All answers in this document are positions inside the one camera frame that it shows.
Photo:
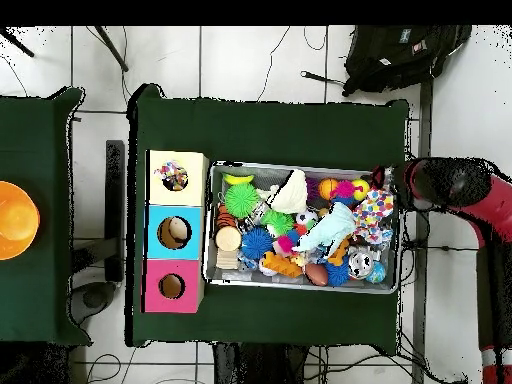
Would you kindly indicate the mint green cloth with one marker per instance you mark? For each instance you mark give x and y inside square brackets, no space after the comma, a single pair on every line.
[330,228]

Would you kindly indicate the clear mesh bin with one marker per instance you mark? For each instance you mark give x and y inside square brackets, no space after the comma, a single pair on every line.
[232,276]

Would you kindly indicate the cream yellow cloth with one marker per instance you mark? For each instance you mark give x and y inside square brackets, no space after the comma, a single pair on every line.
[292,194]

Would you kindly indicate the polka-dot cloth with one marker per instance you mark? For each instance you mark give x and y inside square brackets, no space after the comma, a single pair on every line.
[374,206]

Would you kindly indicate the green spiky ball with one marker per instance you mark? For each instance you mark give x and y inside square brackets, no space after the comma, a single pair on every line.
[241,200]

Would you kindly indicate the small soccer ball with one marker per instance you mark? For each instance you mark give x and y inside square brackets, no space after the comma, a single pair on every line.
[308,218]

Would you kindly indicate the orange plastic bowl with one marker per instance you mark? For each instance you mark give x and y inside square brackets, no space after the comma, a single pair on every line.
[16,220]

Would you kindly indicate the small orange basketball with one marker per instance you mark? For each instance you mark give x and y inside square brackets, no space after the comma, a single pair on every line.
[328,188]

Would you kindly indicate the silver drink can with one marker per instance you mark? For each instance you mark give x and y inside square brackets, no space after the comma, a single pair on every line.
[361,264]

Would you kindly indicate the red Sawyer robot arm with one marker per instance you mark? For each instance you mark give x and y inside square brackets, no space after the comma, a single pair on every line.
[464,188]

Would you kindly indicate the pink spiky ball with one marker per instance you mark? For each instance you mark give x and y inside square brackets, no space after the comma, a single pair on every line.
[344,190]

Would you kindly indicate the tan round wooden block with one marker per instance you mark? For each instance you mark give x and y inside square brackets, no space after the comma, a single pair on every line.
[228,238]

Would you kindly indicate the white patterned cloth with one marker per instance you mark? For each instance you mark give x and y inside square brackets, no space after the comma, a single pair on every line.
[171,174]

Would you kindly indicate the black backpack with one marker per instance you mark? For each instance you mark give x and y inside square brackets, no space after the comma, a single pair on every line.
[400,56]

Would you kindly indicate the wooden box with three holes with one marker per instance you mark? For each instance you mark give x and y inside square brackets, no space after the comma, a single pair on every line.
[154,240]

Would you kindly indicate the grey round base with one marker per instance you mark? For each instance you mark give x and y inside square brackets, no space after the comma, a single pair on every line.
[92,300]

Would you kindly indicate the blue spiky ball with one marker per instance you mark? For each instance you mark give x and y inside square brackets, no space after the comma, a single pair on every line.
[257,243]

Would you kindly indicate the orange plastic toy brick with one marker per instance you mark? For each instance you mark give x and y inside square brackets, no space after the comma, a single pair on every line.
[282,265]

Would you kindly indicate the dark green side tablecloth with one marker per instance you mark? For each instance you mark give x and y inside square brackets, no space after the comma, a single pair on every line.
[48,304]

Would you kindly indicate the black tripod leg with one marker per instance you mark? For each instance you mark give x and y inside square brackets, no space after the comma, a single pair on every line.
[18,43]
[112,48]

